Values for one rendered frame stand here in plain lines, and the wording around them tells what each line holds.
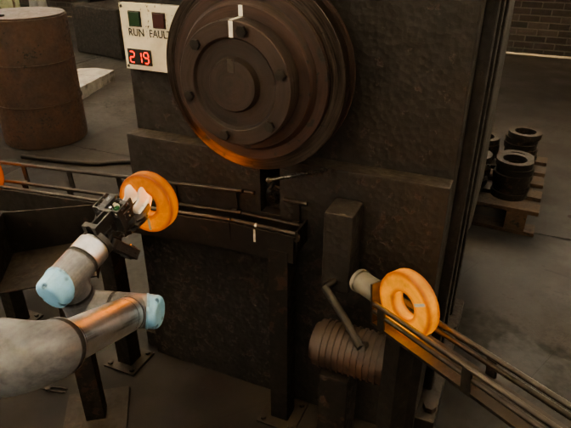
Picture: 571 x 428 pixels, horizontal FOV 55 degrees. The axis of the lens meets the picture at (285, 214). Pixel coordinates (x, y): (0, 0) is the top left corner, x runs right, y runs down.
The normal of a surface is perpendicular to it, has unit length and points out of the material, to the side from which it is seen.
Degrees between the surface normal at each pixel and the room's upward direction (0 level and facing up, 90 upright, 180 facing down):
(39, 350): 57
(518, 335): 0
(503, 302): 0
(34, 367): 76
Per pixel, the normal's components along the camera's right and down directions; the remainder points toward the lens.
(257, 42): -0.40, 0.44
